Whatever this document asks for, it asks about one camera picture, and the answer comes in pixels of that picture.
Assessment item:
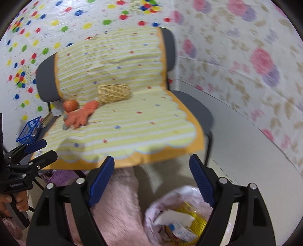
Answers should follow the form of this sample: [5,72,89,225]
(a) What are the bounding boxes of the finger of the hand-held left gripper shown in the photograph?
[3,139,47,161]
[14,150,58,175]

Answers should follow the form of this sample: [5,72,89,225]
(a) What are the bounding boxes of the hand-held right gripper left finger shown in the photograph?
[26,156,115,246]

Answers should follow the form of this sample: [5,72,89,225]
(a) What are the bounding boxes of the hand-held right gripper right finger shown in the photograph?
[189,154,277,246]

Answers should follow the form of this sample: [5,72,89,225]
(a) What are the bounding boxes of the yellow mesh fruit net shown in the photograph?
[175,201,213,240]

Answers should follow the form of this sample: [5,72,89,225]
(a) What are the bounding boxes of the white foam block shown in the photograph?
[154,210,196,227]

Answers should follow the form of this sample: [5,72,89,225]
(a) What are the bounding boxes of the bin with pink bag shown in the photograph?
[144,186,220,246]

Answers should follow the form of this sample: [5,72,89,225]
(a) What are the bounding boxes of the blue white small wrapper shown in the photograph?
[169,221,198,242]

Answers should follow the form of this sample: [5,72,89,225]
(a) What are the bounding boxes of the person's left hand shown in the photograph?
[0,192,29,217]

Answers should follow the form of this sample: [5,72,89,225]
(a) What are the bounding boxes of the blue plastic basket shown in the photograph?
[16,116,42,144]

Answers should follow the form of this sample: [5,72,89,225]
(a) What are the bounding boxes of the purple plastic basket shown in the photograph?
[47,170,76,187]

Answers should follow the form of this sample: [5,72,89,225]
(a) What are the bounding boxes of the brown wooden box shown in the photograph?
[40,112,56,126]

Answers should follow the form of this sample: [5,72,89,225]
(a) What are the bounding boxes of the pink fluffy rug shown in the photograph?
[64,166,152,246]

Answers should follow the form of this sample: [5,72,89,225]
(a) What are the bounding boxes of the red apple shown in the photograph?
[63,100,79,113]

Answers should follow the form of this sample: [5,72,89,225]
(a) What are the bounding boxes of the orange knitted glove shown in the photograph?
[62,100,99,130]

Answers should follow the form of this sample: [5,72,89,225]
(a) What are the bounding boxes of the grey chair with striped cover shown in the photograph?
[32,27,205,171]

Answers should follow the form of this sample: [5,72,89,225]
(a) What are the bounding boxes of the woven wicker basket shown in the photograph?
[97,83,132,105]

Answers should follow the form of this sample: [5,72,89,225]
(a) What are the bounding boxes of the balloon print plastic sheet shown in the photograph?
[0,0,177,123]

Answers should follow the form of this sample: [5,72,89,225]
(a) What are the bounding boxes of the floral print plastic sheet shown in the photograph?
[170,0,303,178]

